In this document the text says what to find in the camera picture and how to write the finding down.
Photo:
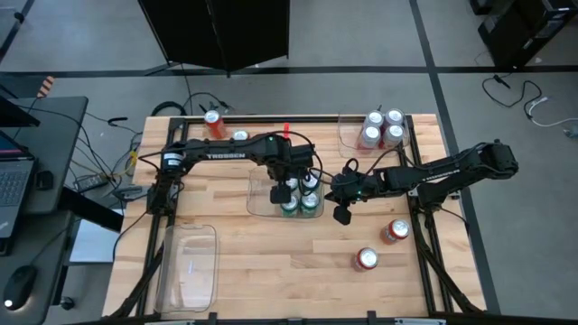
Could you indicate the black power brick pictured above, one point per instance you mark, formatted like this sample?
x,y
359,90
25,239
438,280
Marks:
x,y
90,182

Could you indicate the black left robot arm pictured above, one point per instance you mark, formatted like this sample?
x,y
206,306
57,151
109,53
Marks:
x,y
226,155

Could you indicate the black laptop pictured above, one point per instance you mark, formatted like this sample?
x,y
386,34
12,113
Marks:
x,y
13,189

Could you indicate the pink and white soda can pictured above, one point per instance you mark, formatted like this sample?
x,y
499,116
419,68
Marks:
x,y
394,133
371,134
394,116
375,118

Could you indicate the black aluminium table frame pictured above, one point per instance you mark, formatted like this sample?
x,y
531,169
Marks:
x,y
293,119

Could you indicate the red soda can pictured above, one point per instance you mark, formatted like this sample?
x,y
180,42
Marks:
x,y
212,117
240,135
399,229
368,257

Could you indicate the black computer mouse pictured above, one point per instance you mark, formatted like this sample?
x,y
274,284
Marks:
x,y
20,286

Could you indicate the small black box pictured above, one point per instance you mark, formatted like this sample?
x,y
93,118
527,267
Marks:
x,y
44,179

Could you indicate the grey desk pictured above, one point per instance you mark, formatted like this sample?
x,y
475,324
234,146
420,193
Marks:
x,y
54,135

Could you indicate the grey box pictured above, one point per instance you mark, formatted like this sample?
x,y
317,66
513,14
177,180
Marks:
x,y
128,193

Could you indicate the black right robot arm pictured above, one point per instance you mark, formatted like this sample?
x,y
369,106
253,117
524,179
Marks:
x,y
429,173

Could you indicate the white sheet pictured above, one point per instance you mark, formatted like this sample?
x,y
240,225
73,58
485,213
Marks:
x,y
92,244

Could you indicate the black room divider panel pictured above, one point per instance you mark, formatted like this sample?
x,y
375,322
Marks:
x,y
217,31

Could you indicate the black desk leg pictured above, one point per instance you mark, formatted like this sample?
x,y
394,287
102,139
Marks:
x,y
90,210

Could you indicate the clear plastic bin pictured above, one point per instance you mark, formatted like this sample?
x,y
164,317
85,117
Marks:
x,y
350,144
259,198
187,253

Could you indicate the silver mounting bracket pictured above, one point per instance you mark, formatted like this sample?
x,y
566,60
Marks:
x,y
412,192

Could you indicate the black round caster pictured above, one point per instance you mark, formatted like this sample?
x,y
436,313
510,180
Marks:
x,y
67,303

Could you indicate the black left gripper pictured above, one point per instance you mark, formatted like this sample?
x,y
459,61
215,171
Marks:
x,y
293,169

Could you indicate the orange black striped marker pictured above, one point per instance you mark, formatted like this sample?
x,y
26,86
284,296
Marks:
x,y
45,86

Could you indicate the black computer tower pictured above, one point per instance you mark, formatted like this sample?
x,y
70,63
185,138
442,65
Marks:
x,y
519,40

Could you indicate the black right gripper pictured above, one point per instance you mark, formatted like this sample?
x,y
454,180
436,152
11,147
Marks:
x,y
357,187

